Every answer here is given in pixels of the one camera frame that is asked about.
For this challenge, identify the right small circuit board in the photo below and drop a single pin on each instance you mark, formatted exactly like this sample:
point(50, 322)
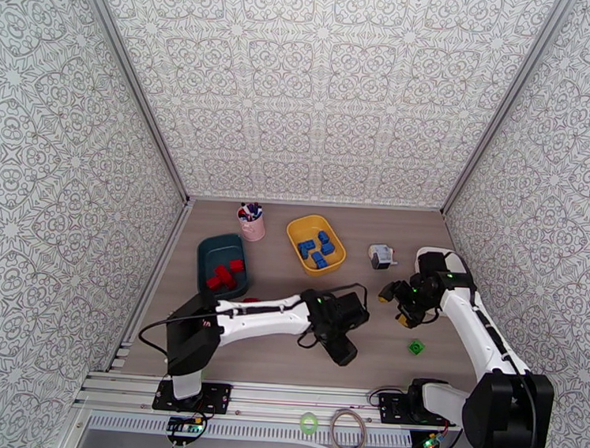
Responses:
point(431, 443)

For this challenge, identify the aluminium mounting rail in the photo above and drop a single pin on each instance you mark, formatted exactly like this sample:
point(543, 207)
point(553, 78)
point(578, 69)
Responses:
point(296, 396)

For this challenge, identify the long red lego brick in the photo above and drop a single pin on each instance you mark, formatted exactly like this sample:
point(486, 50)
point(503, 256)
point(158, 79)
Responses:
point(214, 282)
point(222, 272)

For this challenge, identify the teal plastic container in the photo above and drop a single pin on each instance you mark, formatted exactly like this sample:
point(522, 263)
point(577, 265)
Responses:
point(219, 249)

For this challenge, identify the grey pencil sharpener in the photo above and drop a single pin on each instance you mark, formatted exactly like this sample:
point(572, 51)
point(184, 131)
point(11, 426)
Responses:
point(382, 257)

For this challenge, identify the pink pen cup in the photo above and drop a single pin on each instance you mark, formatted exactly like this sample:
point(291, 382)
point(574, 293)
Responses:
point(252, 229)

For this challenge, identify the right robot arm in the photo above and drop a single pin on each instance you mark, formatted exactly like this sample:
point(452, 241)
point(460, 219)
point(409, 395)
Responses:
point(477, 329)

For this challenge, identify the yellow plastic container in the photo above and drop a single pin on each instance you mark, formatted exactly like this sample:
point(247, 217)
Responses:
point(294, 230)

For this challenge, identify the left small circuit board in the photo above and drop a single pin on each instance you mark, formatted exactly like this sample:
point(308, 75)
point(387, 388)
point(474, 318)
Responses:
point(184, 426)

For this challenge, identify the small circuit board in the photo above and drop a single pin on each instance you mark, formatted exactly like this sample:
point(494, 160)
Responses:
point(184, 426)
point(431, 443)

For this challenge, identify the aluminium frame post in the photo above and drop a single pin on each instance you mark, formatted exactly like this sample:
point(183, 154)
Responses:
point(138, 89)
point(506, 108)

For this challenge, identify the small green lego brick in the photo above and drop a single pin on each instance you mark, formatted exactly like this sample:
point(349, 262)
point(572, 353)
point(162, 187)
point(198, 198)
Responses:
point(416, 347)

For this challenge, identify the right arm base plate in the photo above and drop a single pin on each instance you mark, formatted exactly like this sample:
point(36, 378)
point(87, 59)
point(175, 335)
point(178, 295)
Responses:
point(391, 409)

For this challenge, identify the red capped marker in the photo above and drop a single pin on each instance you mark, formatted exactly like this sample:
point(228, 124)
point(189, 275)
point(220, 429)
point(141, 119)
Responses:
point(242, 213)

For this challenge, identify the long blue lego brick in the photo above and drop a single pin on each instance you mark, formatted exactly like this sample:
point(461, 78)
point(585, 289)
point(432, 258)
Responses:
point(306, 245)

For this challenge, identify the blue capped marker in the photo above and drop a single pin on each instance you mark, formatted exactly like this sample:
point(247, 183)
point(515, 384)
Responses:
point(259, 212)

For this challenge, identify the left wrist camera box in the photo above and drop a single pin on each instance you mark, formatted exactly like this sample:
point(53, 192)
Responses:
point(354, 310)

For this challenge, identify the perforated metal strip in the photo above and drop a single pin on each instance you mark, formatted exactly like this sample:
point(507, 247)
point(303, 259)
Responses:
point(264, 431)

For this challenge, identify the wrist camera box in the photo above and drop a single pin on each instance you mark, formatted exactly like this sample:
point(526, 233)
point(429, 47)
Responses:
point(431, 263)
point(354, 310)

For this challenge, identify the purple capped marker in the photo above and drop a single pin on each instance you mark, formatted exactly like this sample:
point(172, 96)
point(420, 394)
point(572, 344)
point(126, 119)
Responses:
point(253, 208)

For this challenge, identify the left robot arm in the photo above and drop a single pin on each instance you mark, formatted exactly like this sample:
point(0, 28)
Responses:
point(265, 318)

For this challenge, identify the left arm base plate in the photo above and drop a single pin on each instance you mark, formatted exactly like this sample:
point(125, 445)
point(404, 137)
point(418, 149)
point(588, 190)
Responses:
point(216, 397)

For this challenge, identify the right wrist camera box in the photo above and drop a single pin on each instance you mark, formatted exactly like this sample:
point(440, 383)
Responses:
point(431, 263)

